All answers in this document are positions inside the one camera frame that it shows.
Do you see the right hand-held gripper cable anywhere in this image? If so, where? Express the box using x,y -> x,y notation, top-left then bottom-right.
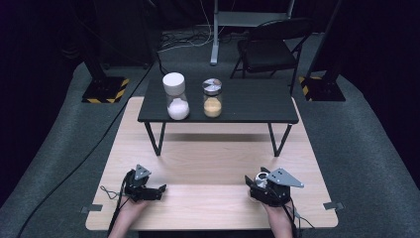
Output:
286,197 -> 315,238

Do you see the metal-lidded jar of pale powder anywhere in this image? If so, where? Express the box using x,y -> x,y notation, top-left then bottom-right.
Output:
247,171 -> 270,199

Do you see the white-lidded jar of white powder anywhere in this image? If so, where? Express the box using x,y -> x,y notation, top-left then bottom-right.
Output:
161,71 -> 191,121

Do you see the white desk frame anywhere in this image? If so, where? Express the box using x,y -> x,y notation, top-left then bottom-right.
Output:
210,0 -> 296,66

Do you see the left hand-held gripper cable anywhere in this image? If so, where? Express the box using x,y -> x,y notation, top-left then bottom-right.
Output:
105,172 -> 133,238

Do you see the black folding chair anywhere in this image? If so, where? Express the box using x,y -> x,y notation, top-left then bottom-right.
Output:
230,18 -> 315,95

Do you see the hand-held gripper cable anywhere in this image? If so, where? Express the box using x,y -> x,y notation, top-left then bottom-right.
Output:
105,172 -> 133,238
286,197 -> 315,238

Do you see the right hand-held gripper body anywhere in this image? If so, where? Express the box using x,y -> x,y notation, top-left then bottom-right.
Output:
250,167 -> 305,208

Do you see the black raised shelf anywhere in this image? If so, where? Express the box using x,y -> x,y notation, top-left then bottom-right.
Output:
137,77 -> 300,158

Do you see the person's dark clothing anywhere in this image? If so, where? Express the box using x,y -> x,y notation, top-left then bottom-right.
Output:
136,229 -> 275,238

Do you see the long black floor cable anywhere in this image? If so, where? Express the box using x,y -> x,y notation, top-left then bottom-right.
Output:
15,49 -> 171,238

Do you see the thin grey wire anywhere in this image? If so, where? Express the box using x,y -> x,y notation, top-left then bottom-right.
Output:
99,184 -> 121,201

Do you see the black equipment cabinet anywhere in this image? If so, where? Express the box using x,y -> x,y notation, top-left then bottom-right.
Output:
92,0 -> 162,67

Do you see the bundle of floor cables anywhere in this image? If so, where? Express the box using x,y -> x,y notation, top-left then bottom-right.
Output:
157,28 -> 216,54

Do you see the person's right hand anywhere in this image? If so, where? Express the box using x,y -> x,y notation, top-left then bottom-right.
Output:
262,199 -> 294,223

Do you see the metal-lidded jar of yellow powder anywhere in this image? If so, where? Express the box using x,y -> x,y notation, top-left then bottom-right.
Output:
201,77 -> 223,119

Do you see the person's left hand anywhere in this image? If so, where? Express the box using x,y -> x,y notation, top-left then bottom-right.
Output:
116,197 -> 150,224

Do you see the black stand with striped base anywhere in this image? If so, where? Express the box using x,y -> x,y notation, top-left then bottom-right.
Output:
77,33 -> 131,104
298,0 -> 347,102

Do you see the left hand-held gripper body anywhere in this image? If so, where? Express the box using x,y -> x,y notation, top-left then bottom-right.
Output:
123,164 -> 161,203

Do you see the grey tape strip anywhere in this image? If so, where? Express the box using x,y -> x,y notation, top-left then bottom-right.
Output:
80,203 -> 104,214
322,201 -> 345,212

